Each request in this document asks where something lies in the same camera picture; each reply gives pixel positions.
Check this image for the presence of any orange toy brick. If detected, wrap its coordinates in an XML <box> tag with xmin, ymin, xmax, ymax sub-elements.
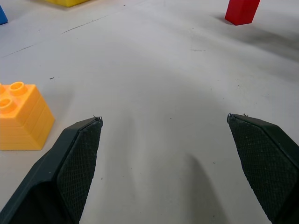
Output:
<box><xmin>0</xmin><ymin>81</ymin><xmax>56</xmax><ymax>151</ymax></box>

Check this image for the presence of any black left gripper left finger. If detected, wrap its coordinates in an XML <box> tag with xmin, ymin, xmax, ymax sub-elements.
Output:
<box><xmin>0</xmin><ymin>116</ymin><xmax>103</xmax><ymax>224</ymax></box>

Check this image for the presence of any red toy brick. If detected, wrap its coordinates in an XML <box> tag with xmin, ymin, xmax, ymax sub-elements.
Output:
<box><xmin>224</xmin><ymin>0</ymin><xmax>261</xmax><ymax>26</ymax></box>

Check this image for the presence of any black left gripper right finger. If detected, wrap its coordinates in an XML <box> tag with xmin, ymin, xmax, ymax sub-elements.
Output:
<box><xmin>227</xmin><ymin>113</ymin><xmax>299</xmax><ymax>224</ymax></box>

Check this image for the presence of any yellow toy brick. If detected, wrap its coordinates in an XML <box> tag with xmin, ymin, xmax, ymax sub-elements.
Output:
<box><xmin>44</xmin><ymin>0</ymin><xmax>92</xmax><ymax>8</ymax></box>

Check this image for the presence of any blue toy brick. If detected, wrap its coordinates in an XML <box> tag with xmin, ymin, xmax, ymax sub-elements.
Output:
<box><xmin>0</xmin><ymin>4</ymin><xmax>8</xmax><ymax>25</ymax></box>

